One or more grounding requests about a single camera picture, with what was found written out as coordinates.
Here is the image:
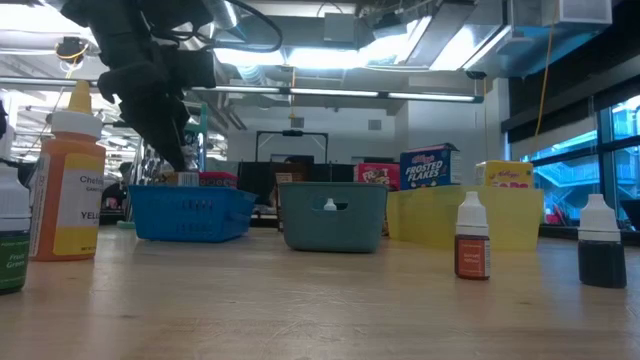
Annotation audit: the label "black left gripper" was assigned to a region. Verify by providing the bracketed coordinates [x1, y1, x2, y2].
[97, 59, 191, 171]

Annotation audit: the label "red sprinkles packet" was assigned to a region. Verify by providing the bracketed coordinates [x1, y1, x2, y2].
[198, 171, 239, 188]

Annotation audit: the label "teal plastic bin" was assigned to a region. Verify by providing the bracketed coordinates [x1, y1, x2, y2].
[277, 181, 389, 254]

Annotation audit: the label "blue Frosted Flakes cereal box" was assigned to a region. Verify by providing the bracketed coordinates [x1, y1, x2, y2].
[399, 142, 463, 192]

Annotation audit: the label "orange label dropper bottle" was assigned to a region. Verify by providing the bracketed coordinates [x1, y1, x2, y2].
[453, 190, 492, 281]

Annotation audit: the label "steel box grater teal trim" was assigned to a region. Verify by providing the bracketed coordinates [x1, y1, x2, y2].
[116, 102, 209, 230]

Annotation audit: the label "blue plastic basket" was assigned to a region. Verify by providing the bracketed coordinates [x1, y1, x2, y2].
[128, 184, 259, 244]

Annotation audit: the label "black partition panels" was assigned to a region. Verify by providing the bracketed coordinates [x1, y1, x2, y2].
[235, 160, 401, 192]

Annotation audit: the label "yellow food colouring squeeze bottle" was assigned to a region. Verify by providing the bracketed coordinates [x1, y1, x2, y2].
[28, 79, 108, 263]

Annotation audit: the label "long LED light bar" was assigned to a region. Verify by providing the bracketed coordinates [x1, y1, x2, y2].
[0, 75, 485, 105]

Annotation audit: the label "green label dropper bottle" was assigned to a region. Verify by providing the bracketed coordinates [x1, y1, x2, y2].
[0, 162, 32, 296]

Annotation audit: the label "red Froot Loops cereal box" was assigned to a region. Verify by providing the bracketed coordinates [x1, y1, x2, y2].
[353, 162, 402, 236]

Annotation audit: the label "translucent yellow plastic bin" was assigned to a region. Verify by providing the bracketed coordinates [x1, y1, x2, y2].
[386, 185, 545, 253]

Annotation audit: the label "yellow Corn Pops cereal box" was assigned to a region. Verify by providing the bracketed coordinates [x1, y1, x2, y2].
[474, 159, 535, 190]

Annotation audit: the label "wide dark liquid dropper bottle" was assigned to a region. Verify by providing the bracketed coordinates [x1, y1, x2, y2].
[577, 193, 628, 290]

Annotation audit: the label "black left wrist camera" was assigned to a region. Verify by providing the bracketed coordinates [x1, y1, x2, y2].
[167, 47, 218, 92]

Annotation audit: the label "black reel yellow cord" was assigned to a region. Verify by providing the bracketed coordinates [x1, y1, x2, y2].
[53, 35, 92, 65]

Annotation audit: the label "black metal gantry frame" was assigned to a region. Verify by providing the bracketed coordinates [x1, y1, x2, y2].
[255, 129, 330, 165]

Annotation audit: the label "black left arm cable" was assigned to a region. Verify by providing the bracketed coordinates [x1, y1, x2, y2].
[212, 0, 285, 54]

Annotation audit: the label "yellow extension cord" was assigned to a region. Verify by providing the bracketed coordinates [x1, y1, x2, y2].
[535, 0, 560, 137]

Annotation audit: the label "black aluminium table frame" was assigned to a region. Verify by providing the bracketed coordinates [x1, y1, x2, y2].
[542, 223, 640, 249]

